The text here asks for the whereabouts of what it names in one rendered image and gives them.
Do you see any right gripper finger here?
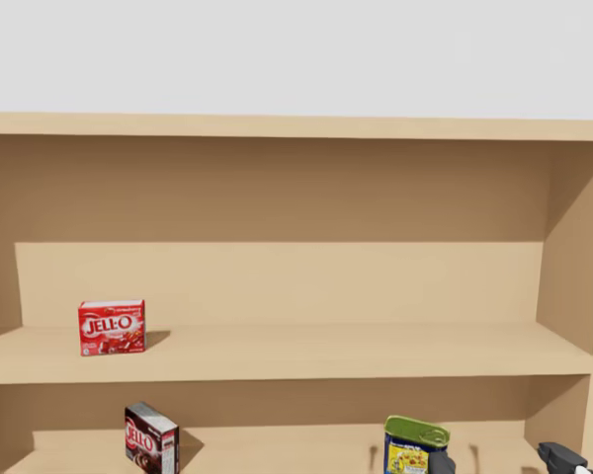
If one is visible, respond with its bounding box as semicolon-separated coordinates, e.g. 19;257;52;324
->
537;440;593;474
427;451;457;474

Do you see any pale wooden shelf unit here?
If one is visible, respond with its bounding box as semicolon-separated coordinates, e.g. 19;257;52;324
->
0;112;593;474

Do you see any dark brown and white carton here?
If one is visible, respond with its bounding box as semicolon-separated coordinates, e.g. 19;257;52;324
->
124;401;181;474

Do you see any green and blue rectangular can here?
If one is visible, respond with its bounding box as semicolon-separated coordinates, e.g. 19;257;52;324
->
383;414;452;474

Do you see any red carton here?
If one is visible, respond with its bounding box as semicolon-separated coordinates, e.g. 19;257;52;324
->
77;298;147;357

